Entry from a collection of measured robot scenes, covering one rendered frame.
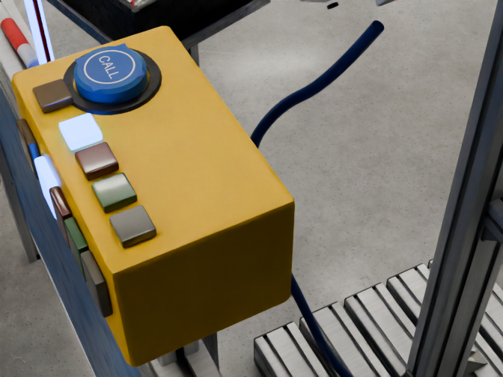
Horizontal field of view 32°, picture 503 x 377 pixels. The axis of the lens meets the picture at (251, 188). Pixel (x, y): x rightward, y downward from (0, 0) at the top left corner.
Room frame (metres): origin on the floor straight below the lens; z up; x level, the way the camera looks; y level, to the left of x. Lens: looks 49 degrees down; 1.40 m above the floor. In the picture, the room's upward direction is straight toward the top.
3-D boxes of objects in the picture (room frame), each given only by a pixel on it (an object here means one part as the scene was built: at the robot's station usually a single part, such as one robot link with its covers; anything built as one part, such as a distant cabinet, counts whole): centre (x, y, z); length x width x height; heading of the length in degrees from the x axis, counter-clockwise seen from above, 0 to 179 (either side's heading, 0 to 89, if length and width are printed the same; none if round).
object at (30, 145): (0.35, 0.12, 1.04); 0.02 x 0.01 x 0.03; 27
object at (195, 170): (0.33, 0.06, 1.02); 0.16 x 0.10 x 0.11; 27
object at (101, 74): (0.37, 0.08, 1.08); 0.04 x 0.04 x 0.02
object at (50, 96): (0.36, 0.11, 1.08); 0.02 x 0.02 x 0.01; 27
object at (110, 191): (0.29, 0.07, 1.08); 0.02 x 0.02 x 0.01; 27
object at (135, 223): (0.26, 0.06, 1.08); 0.02 x 0.02 x 0.01; 27
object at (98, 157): (0.31, 0.08, 1.08); 0.02 x 0.02 x 0.01; 27
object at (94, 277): (0.25, 0.08, 1.04); 0.02 x 0.01 x 0.03; 27
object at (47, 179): (0.32, 0.11, 1.04); 0.02 x 0.01 x 0.03; 27
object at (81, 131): (0.33, 0.09, 1.08); 0.02 x 0.02 x 0.01; 27
